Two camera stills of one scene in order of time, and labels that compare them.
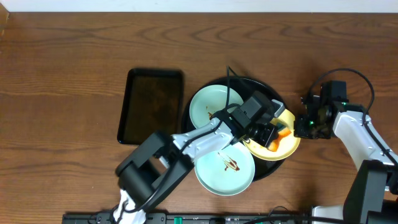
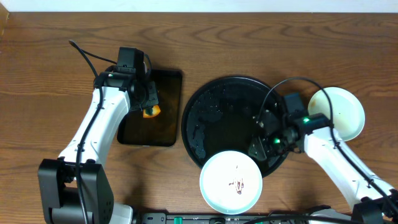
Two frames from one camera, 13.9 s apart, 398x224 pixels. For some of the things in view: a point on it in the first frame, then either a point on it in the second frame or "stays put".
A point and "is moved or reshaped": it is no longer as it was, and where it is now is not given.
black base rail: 197,218 stays put
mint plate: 209,99 is moved or reshaped
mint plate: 227,172 is moved or reshaped
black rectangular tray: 153,101 stays put
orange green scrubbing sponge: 283,130 is moved or reshaped
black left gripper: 267,134 -> 150,99
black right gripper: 299,130 -> 260,142
